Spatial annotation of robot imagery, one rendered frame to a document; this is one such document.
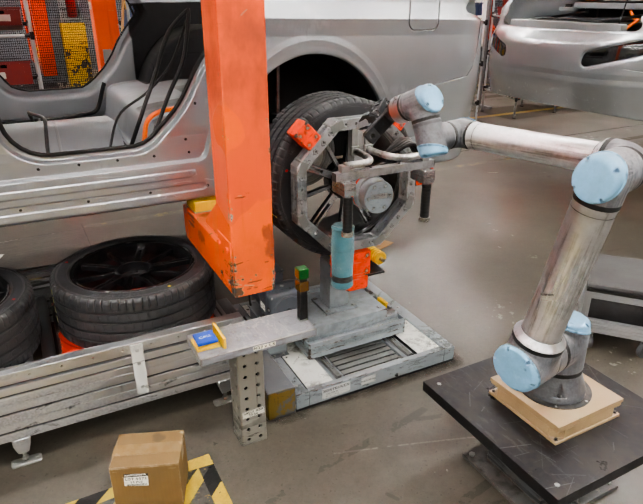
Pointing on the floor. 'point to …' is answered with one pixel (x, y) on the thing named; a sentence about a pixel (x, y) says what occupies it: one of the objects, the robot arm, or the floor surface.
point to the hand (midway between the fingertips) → (358, 129)
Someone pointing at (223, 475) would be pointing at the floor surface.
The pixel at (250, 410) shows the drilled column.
